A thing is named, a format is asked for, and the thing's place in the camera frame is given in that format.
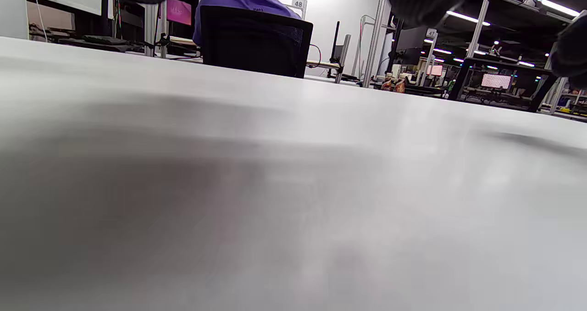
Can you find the person's left hand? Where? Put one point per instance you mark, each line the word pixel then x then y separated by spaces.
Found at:
pixel 426 3

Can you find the white number sign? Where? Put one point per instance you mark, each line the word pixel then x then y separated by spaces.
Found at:
pixel 431 33
pixel 299 4

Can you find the orange bottle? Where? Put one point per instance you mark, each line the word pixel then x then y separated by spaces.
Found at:
pixel 398 85
pixel 386 85

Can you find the small monitor with pale screen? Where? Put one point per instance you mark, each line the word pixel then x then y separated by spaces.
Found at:
pixel 496 81

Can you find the black mesh office chair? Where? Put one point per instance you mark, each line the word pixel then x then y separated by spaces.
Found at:
pixel 252 40

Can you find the purple and white printed cards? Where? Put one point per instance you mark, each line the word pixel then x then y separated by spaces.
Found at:
pixel 179 11

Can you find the black keyboard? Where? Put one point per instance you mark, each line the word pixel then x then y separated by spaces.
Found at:
pixel 104 39

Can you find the black frame workstation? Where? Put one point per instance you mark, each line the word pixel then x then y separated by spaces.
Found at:
pixel 545 88

